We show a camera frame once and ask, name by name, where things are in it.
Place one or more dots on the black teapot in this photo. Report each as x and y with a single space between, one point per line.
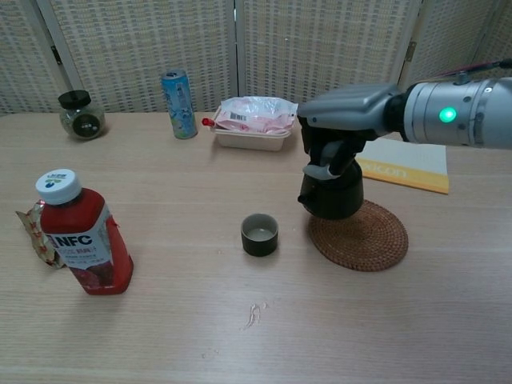
336 200

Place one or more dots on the glass jar black lid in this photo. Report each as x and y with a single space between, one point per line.
82 120

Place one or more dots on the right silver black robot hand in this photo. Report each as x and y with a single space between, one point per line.
348 112

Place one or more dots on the gold red snack packet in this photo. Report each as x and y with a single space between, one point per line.
34 236

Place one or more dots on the beige food tray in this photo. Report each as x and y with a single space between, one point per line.
252 141

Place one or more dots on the red juice bottle white cap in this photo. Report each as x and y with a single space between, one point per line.
84 240

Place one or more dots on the white yellow book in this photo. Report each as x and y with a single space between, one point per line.
416 164

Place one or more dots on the round woven brown coaster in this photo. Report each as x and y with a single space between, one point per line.
364 244

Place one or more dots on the pink white plastic pouch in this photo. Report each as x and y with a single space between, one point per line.
256 114

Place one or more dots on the light blue drink can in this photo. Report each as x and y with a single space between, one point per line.
180 106

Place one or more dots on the small metal cup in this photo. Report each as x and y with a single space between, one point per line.
260 242

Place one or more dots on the woven folding screen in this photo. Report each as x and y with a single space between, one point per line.
140 52

